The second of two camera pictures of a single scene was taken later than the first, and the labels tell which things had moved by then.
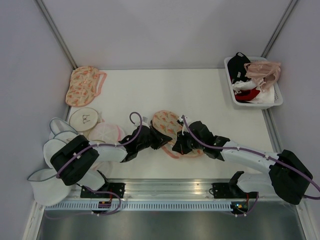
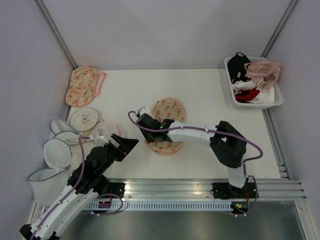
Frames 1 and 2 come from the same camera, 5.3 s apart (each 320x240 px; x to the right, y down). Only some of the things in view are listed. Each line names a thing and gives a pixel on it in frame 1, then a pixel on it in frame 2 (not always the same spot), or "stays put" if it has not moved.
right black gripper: x=179 y=146 -> x=149 y=138
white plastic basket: x=278 y=99 stays put
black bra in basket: x=236 y=68 stays put
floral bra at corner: x=85 y=85 stays put
